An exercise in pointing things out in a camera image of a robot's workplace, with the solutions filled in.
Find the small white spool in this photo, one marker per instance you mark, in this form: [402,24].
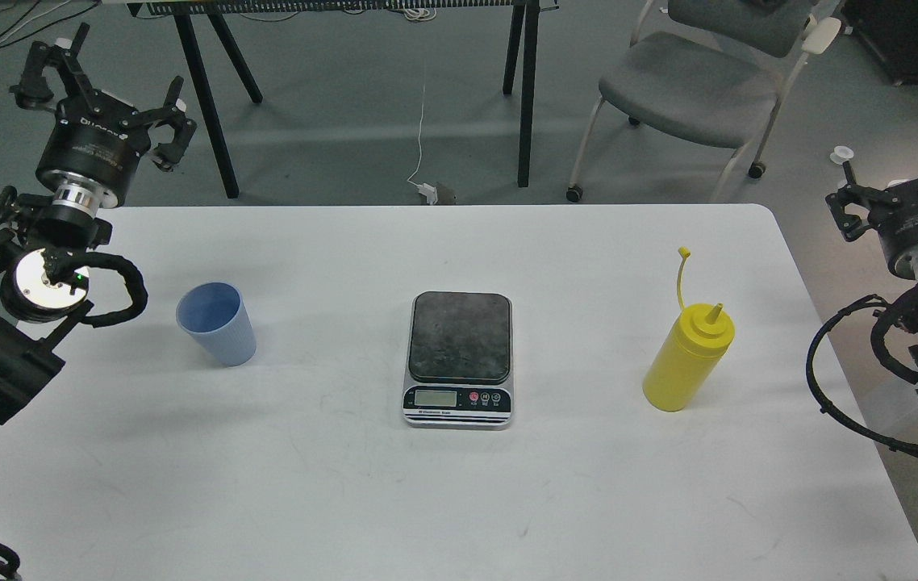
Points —
[841,154]

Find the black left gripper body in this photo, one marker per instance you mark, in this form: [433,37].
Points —
[96,143]

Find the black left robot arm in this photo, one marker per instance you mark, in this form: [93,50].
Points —
[53,275]

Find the blue ribbed plastic cup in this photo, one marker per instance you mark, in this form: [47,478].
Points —
[215,316]

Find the grey office chair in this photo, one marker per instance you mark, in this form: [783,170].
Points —
[706,95]

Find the yellow squeeze bottle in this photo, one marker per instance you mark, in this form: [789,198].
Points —
[698,339]

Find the digital kitchen scale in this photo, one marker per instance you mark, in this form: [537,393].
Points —
[459,367]

